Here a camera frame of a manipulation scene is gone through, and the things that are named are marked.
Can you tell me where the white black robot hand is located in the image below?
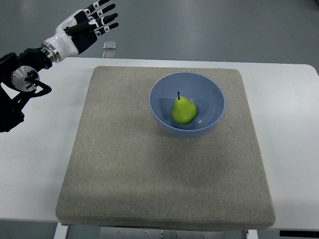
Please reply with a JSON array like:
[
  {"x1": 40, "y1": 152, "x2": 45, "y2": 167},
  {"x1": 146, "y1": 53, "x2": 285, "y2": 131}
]
[{"x1": 41, "y1": 0, "x2": 119, "y2": 63}]

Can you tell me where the green pear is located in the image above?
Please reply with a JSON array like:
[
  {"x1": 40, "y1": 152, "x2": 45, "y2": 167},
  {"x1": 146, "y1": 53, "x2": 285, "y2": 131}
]
[{"x1": 170, "y1": 91, "x2": 197, "y2": 124}]

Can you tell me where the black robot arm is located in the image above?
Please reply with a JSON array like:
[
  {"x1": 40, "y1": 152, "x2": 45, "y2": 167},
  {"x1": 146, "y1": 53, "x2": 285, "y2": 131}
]
[{"x1": 0, "y1": 48, "x2": 56, "y2": 132}]

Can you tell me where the blue bowl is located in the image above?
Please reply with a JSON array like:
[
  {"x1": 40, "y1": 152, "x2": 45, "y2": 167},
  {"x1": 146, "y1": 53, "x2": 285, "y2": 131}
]
[{"x1": 149, "y1": 72, "x2": 226, "y2": 138}]

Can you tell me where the lower metal floor plate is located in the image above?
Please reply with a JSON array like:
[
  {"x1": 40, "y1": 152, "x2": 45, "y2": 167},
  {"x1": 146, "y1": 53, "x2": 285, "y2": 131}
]
[{"x1": 103, "y1": 51, "x2": 116, "y2": 58}]

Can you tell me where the grey fabric mat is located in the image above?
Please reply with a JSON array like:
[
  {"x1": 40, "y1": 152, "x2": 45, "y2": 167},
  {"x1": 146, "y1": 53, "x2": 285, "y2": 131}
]
[{"x1": 56, "y1": 66, "x2": 275, "y2": 231}]

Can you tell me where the white table frame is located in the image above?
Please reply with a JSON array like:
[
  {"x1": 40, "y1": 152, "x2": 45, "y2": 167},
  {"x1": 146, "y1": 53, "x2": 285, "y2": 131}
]
[{"x1": 54, "y1": 223, "x2": 259, "y2": 239}]

